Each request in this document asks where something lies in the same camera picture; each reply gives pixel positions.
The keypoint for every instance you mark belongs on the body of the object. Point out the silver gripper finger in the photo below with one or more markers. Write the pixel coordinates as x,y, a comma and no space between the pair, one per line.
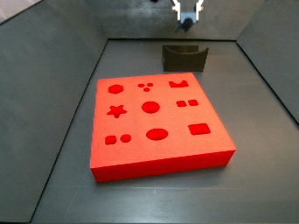
197,9
176,9

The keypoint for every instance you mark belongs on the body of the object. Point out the black curved fixture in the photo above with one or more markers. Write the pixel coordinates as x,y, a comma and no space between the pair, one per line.
184,58

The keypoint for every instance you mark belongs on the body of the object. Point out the red shape sorter block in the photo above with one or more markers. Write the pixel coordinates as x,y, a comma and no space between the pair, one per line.
155,127

